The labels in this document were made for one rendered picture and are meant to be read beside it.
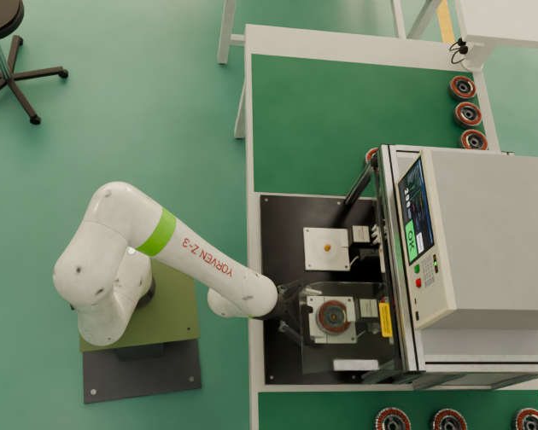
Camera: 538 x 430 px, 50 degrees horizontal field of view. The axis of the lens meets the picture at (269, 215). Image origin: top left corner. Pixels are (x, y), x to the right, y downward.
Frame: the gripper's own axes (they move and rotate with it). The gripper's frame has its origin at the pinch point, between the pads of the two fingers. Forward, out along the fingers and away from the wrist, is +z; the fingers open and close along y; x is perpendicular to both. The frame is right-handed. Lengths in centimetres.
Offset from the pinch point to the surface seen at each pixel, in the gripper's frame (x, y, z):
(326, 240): -1.4, -27.2, 7.9
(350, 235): 11.8, -23.8, 5.2
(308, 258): -4.7, -20.5, 2.1
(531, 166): 67, -29, 18
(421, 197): 47, -21, -6
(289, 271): -9.0, -16.0, -2.8
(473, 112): 30, -85, 65
